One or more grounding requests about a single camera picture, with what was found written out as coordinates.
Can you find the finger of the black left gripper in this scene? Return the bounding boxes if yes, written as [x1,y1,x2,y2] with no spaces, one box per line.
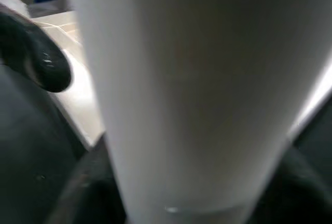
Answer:
[0,5,72,92]

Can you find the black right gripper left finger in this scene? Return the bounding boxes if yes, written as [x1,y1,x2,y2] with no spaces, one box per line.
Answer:
[44,135,128,224]

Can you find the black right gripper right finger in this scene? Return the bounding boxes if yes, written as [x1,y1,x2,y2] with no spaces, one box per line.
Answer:
[248,146,332,224]

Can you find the white plastic table top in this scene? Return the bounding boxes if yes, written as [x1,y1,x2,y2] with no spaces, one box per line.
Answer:
[25,8,107,148]

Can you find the black table cloth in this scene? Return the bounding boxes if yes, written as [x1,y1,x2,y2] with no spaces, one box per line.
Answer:
[0,63,332,224]

